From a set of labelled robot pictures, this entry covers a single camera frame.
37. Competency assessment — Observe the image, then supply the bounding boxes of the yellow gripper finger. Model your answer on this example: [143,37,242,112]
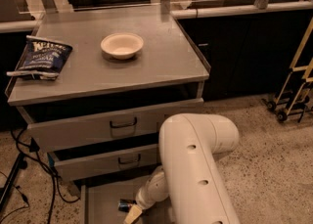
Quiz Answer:
[123,204,143,224]

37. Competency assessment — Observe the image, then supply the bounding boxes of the blue silver redbull can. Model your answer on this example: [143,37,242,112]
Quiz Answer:
[118,199,136,212]

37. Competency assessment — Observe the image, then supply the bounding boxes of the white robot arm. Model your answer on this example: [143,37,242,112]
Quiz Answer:
[123,113,240,224]

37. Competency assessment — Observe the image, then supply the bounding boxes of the grey open bottom drawer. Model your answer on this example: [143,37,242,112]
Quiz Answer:
[79,168,184,224]

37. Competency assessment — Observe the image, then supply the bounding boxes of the grey middle drawer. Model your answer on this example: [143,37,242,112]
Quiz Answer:
[54,133,160,181]

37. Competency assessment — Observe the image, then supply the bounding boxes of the grey top drawer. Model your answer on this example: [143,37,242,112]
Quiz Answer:
[27,98,203,153]

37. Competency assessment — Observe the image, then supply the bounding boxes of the grey drawer cabinet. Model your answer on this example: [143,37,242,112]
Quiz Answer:
[4,4,211,224]

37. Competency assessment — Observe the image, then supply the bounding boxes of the black tripod leg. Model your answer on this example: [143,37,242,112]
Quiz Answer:
[0,153,26,212]

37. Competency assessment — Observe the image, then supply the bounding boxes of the white paper bowl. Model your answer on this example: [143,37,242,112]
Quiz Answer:
[101,33,144,60]

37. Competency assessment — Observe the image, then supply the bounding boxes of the blue kettle chips bag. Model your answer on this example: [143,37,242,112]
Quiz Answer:
[7,35,72,80]

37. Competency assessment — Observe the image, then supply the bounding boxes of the yellow hand truck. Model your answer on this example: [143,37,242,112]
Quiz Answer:
[265,18,313,122]

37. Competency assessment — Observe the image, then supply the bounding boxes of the black floor cable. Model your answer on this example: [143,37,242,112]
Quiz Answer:
[0,128,81,224]

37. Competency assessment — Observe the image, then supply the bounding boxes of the white horizontal rail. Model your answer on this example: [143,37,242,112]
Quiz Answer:
[0,1,313,33]

